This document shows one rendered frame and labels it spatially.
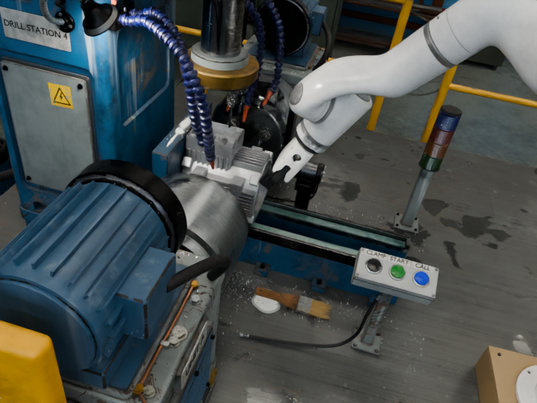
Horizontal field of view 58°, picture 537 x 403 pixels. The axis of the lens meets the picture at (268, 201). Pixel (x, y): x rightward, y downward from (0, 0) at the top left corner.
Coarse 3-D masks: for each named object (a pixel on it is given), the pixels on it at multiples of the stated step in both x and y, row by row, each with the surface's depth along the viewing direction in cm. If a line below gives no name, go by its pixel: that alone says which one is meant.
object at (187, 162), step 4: (268, 152) 127; (184, 156) 120; (272, 156) 129; (184, 160) 120; (188, 160) 119; (192, 160) 120; (184, 164) 119; (188, 164) 119; (192, 164) 121; (188, 168) 121; (252, 176) 117; (256, 176) 117; (252, 180) 117; (256, 180) 117; (252, 184) 117; (256, 184) 117; (252, 216) 124; (248, 220) 124; (252, 220) 124
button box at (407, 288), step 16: (368, 256) 102; (384, 256) 102; (368, 272) 101; (384, 272) 101; (416, 272) 101; (432, 272) 101; (368, 288) 104; (384, 288) 101; (400, 288) 99; (416, 288) 99; (432, 288) 99
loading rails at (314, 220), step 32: (256, 224) 130; (288, 224) 136; (320, 224) 133; (352, 224) 134; (256, 256) 132; (288, 256) 129; (320, 256) 126; (352, 256) 123; (320, 288) 128; (352, 288) 129
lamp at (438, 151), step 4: (428, 140) 139; (428, 144) 139; (432, 144) 137; (436, 144) 136; (428, 148) 139; (432, 148) 138; (436, 148) 137; (440, 148) 137; (444, 148) 137; (428, 152) 139; (432, 152) 138; (436, 152) 138; (440, 152) 138; (444, 152) 138; (432, 156) 139; (436, 156) 138; (440, 156) 139
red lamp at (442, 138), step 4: (432, 128) 137; (436, 128) 135; (432, 132) 137; (436, 132) 135; (440, 132) 134; (444, 132) 134; (448, 132) 134; (452, 132) 134; (432, 136) 137; (436, 136) 135; (440, 136) 135; (444, 136) 134; (448, 136) 134; (452, 136) 136; (432, 140) 137; (436, 140) 136; (440, 140) 135; (444, 140) 135; (448, 140) 135; (440, 144) 136; (444, 144) 136; (448, 144) 137
